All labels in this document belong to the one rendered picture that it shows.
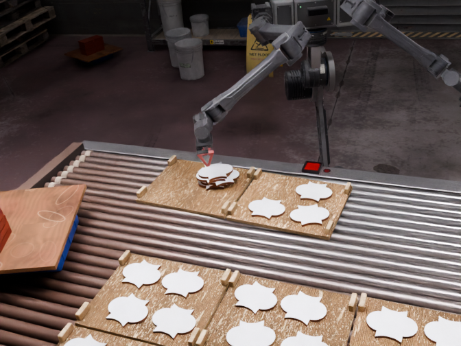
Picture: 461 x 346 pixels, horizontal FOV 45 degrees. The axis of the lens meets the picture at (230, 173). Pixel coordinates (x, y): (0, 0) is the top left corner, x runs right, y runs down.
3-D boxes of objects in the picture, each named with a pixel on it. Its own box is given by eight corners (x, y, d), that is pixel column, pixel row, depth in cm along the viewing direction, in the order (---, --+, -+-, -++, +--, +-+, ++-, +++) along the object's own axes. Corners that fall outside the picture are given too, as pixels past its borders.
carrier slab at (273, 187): (259, 174, 243) (259, 171, 242) (352, 189, 227) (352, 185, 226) (226, 220, 216) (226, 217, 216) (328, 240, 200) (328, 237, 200)
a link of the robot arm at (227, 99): (300, 51, 217) (284, 31, 212) (304, 55, 212) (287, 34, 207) (217, 121, 225) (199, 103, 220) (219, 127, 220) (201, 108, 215)
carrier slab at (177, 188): (175, 161, 259) (174, 158, 259) (256, 173, 244) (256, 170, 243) (136, 202, 233) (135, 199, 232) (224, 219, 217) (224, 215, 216)
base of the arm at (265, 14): (272, 31, 260) (271, 5, 254) (274, 37, 253) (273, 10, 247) (254, 33, 260) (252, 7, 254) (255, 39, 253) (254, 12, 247)
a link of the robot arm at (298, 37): (320, 37, 213) (305, 17, 208) (296, 62, 212) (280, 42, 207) (270, 33, 253) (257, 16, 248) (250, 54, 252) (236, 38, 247)
